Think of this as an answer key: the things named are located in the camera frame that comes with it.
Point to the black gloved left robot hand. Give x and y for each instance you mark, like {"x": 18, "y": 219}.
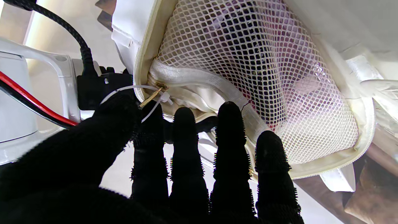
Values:
{"x": 77, "y": 174}

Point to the black lipstick tube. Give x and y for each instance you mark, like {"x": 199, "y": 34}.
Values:
{"x": 245, "y": 53}

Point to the cream white cosmetics bag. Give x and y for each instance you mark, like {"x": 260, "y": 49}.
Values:
{"x": 326, "y": 31}

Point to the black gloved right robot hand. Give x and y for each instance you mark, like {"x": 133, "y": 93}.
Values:
{"x": 206, "y": 124}

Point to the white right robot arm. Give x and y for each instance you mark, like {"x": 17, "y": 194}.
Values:
{"x": 18, "y": 102}

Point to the white zip tie loop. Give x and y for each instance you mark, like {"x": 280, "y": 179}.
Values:
{"x": 161, "y": 98}

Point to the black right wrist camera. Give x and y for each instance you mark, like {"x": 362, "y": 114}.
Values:
{"x": 99, "y": 90}

